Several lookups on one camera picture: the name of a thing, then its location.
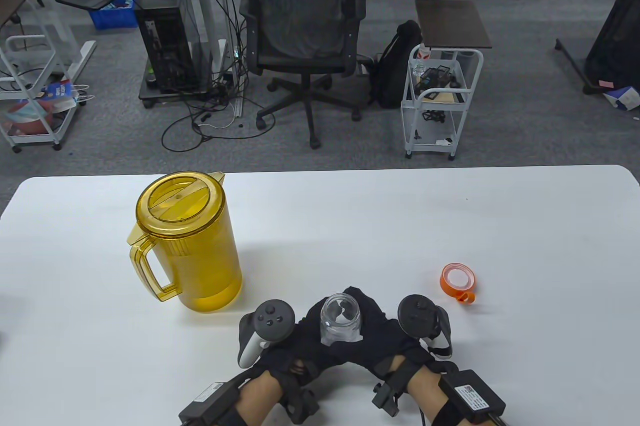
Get black wrist strap mount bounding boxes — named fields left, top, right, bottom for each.
left=371, top=380, right=407, bottom=418
left=279, top=376, right=321, bottom=423

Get white desk frame legs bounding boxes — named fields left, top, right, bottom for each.
left=176, top=0, right=247, bottom=118

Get person's right forearm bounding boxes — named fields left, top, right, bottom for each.
left=400, top=364, right=452, bottom=426

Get person's left forearm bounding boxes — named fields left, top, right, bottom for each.
left=234, top=374, right=287, bottom=426

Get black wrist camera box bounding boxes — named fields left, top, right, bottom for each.
left=178, top=380, right=251, bottom=426
left=439, top=369, right=507, bottom=426

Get black computer tower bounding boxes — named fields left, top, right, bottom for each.
left=133, top=0, right=199, bottom=95

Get black mesh office chair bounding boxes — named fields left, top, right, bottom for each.
left=238, top=0, right=376, bottom=150

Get white and blue box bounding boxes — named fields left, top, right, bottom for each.
left=602, top=86, right=640, bottom=112

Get grey and black wrist controller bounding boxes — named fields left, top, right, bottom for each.
left=237, top=299, right=297, bottom=370

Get black covered stand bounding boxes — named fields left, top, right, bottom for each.
left=554, top=0, right=640, bottom=96

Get black backpack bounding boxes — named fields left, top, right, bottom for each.
left=368, top=20, right=425, bottom=110

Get dark brown side table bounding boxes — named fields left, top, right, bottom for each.
left=414, top=0, right=494, bottom=50

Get orange basketball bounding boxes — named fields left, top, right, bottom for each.
left=4, top=100, right=52, bottom=137

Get blue plastic crate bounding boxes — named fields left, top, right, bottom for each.
left=88, top=0, right=139, bottom=30

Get orange bottle cap with ring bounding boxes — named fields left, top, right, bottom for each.
left=440, top=263, right=477, bottom=305

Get person's right hand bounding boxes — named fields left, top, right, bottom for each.
left=345, top=286, right=433, bottom=381

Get black wheeled computer platform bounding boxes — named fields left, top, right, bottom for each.
left=138, top=66, right=237, bottom=110

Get bundle of floor cables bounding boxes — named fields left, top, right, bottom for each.
left=160, top=77, right=277, bottom=153

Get person's left hand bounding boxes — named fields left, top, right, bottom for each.
left=263, top=296, right=351, bottom=393

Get white rolling utility cart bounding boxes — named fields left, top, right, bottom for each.
left=401, top=44, right=485, bottom=161

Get white cart with ball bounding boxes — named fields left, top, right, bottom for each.
left=0, top=35, right=88, bottom=153

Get clear plastic bottle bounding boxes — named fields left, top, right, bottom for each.
left=319, top=293, right=362, bottom=347

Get yellow transparent lidded pitcher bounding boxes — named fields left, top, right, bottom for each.
left=126, top=171, right=243, bottom=314

